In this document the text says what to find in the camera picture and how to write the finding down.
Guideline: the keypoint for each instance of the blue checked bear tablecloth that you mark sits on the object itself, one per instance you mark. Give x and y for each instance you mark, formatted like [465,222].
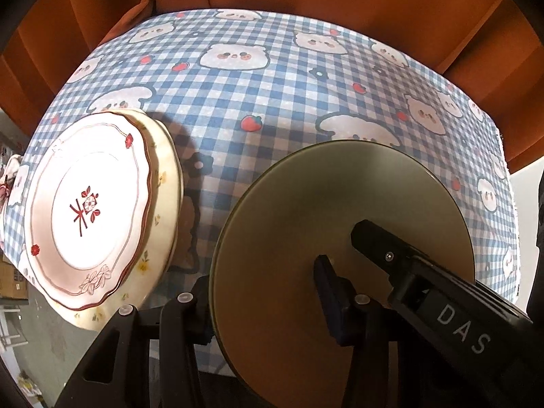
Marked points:
[276,93]

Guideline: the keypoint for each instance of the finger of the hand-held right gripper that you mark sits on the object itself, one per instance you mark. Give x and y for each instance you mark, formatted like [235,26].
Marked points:
[378,240]

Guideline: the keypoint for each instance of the cardboard box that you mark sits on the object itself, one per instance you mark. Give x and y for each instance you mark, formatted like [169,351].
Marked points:
[12,281]

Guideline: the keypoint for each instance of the scalloped yellow floral plate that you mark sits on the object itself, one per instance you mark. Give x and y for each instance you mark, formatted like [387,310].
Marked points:
[165,238]

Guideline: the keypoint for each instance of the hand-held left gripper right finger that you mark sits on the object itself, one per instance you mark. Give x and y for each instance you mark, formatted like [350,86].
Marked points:
[335,306]

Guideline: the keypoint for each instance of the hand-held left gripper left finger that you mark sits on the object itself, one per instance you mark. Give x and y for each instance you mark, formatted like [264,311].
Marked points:
[191,311]

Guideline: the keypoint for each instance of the pink cloth bundle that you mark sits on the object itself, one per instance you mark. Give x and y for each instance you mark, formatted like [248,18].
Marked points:
[8,175]

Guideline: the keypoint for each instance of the round yellow floral plate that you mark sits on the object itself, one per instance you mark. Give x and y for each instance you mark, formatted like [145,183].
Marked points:
[158,157]

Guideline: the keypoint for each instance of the red-rimmed white plate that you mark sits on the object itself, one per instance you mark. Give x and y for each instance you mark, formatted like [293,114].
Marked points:
[63,233]

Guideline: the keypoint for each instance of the green floral ceramic bowl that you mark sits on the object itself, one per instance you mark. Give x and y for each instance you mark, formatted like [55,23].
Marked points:
[297,229]

